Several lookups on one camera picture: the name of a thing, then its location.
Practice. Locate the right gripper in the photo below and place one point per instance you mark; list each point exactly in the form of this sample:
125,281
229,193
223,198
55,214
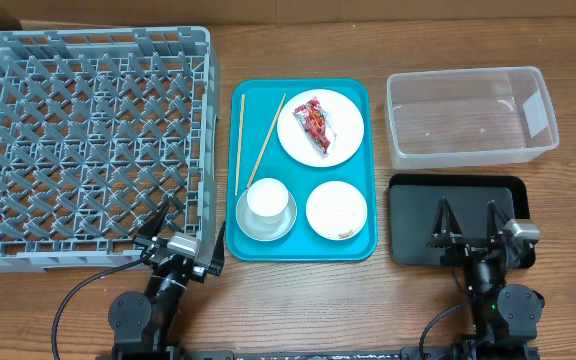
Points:
464,248

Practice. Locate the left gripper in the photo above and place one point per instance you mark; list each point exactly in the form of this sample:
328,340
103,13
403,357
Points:
148,232

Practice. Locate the grey bowl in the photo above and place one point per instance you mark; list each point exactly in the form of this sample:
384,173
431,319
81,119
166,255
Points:
253,227

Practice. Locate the white cup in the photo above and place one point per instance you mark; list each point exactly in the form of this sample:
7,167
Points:
268,198

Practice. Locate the red snack wrapper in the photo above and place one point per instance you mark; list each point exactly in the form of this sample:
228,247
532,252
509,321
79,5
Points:
317,124

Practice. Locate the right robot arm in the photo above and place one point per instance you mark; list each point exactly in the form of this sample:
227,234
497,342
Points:
505,316

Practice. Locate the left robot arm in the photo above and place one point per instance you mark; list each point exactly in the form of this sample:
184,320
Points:
142,321

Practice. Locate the clear plastic waste bin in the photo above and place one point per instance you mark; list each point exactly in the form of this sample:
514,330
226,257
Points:
469,117

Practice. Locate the black rectangular tray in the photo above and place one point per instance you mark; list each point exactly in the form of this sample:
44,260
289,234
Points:
413,205

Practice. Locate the grey plastic dish rack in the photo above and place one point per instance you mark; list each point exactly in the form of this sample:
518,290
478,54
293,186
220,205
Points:
100,128

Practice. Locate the teal serving tray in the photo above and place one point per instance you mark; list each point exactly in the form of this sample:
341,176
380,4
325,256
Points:
302,243

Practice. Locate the large white plate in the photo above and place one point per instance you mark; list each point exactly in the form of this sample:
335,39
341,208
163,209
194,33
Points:
347,122

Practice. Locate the left wooden chopstick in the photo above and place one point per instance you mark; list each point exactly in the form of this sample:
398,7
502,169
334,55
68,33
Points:
239,144

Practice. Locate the wooden chopstick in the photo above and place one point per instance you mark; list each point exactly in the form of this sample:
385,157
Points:
239,144
266,141

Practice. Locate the right wooden chopstick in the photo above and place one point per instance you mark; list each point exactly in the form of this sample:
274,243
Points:
266,141

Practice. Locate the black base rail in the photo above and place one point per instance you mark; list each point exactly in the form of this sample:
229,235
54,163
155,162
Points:
405,353

